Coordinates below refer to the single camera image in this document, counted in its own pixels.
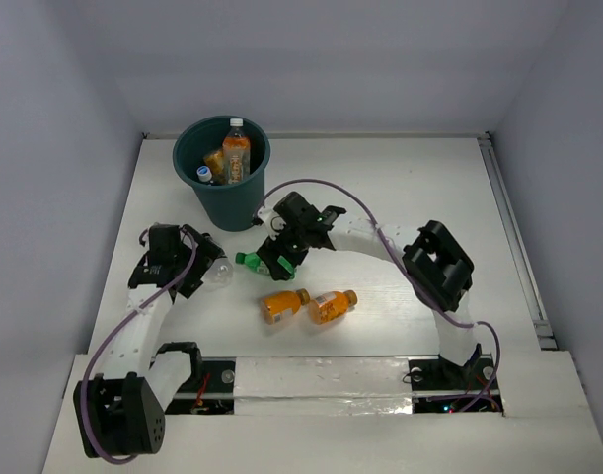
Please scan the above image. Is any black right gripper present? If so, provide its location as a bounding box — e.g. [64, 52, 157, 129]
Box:
[257, 219, 310, 280]

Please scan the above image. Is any green plastic bottle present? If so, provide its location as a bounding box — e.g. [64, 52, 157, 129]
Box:
[235, 252, 295, 280]

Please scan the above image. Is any small clear blue-label bottle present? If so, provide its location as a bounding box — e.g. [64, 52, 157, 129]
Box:
[201, 259, 234, 291]

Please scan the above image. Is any small orange juice bottle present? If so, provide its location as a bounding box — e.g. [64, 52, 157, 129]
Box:
[260, 288, 310, 325]

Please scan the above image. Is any clear plastic bottle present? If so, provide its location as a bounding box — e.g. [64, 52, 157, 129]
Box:
[196, 165, 217, 186]

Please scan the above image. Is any small orange patterned bottle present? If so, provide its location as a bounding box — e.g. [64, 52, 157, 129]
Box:
[308, 290, 358, 325]

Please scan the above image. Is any long orange label bottle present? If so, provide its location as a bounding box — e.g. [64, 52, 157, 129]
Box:
[222, 118, 251, 184]

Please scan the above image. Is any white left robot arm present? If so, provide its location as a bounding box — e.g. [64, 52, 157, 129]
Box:
[73, 224, 233, 465]

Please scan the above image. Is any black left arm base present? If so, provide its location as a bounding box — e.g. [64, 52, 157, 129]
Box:
[165, 358, 236, 415]

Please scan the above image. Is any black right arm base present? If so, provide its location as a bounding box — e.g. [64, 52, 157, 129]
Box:
[402, 345, 503, 414]

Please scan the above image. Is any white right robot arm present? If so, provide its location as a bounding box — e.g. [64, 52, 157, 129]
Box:
[254, 192, 480, 387]

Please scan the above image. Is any dark teal plastic bin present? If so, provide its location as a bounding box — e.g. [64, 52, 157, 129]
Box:
[173, 116, 270, 232]

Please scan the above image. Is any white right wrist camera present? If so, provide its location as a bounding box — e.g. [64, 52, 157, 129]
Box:
[254, 206, 286, 239]

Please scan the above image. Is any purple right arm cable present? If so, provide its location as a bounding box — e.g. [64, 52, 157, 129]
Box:
[256, 178, 502, 414]

